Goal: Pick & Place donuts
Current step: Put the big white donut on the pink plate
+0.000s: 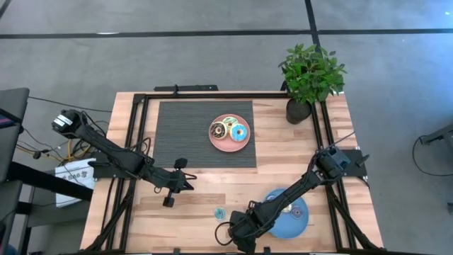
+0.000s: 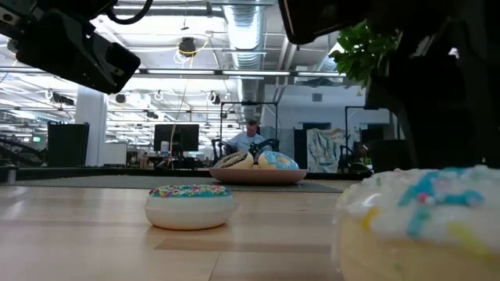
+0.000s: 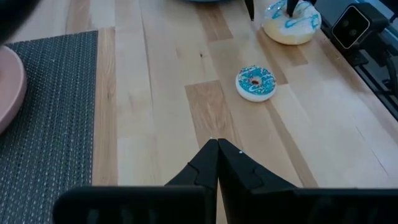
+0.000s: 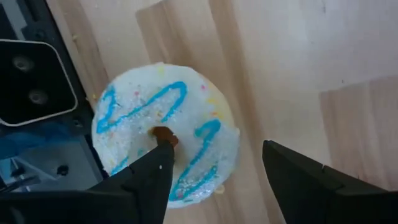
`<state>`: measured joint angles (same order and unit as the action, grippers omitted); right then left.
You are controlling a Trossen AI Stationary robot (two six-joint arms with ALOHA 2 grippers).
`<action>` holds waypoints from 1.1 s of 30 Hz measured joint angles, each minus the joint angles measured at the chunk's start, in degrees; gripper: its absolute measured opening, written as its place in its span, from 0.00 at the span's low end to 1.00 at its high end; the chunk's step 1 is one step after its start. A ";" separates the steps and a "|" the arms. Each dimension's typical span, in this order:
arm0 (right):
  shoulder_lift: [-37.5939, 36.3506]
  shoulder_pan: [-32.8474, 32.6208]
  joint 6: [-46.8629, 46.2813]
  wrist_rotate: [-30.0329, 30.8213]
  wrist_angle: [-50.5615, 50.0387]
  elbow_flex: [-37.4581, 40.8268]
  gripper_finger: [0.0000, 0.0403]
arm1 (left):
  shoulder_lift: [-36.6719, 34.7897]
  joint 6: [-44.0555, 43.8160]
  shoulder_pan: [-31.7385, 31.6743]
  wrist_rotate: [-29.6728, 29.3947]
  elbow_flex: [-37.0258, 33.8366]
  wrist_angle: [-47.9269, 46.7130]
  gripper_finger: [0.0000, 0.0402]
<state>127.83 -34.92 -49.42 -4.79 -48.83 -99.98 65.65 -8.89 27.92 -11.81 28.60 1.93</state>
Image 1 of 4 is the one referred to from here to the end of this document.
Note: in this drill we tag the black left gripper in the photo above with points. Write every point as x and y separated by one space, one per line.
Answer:
173 182

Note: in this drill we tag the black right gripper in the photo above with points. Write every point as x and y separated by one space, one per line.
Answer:
244 230

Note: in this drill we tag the small purple donut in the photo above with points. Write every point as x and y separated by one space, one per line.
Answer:
293 212

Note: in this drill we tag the large chocolate donut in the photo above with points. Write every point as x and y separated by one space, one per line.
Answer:
213 131

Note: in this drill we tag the large blue frosted donut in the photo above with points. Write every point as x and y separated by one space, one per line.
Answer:
233 135

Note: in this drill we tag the large mint green donut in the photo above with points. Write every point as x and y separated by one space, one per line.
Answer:
230 119

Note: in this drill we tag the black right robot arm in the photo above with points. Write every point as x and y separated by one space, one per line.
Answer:
301 187

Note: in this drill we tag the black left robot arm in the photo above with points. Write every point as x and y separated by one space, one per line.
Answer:
117 156

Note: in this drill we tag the small teal donut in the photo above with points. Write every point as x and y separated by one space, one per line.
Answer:
217 214

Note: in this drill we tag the blue round plate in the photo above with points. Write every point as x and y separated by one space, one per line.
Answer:
290 228

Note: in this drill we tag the pink round plate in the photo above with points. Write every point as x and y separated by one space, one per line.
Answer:
228 146

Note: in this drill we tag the dark grey ribbed placemat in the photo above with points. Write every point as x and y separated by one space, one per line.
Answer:
177 117

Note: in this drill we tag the white printed bag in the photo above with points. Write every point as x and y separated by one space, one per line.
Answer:
76 175

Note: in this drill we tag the black desk beam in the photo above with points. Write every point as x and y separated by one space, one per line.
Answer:
46 180

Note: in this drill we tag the potted green plant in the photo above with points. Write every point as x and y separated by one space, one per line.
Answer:
311 74

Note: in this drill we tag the black tablet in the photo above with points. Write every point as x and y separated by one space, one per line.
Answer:
5 121

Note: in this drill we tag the black stand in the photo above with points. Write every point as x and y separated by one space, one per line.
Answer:
439 136

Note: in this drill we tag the black aluminium table frame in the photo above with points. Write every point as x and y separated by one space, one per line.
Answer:
212 96

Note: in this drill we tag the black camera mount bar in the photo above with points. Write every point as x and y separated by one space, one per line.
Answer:
191 88

